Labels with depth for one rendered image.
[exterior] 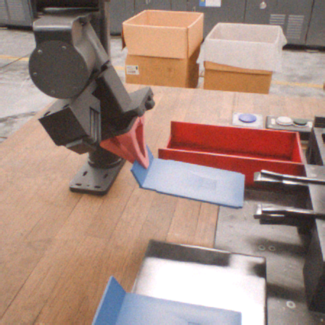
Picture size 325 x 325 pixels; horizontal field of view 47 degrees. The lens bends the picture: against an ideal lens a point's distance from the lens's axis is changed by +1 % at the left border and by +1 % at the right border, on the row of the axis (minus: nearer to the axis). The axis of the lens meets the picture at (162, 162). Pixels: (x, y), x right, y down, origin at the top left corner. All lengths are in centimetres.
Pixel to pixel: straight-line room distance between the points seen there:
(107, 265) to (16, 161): 34
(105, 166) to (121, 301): 31
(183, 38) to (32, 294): 233
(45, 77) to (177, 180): 23
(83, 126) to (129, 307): 21
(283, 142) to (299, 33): 426
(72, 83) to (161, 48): 236
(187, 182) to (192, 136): 26
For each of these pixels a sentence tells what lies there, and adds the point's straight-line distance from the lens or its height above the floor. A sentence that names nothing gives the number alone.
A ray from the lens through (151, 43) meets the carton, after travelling 274.
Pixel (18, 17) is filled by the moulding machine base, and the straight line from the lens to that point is 612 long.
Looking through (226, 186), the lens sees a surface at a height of 99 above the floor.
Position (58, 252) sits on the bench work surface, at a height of 90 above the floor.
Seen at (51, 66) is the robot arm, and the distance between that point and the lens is 38.
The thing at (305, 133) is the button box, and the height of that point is 92.
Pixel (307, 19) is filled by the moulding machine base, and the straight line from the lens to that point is 497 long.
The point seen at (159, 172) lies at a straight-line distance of 53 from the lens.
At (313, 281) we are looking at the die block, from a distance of 49.
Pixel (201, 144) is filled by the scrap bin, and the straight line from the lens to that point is 77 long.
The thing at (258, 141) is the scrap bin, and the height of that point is 93.
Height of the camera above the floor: 129
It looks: 32 degrees down
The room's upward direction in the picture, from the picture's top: straight up
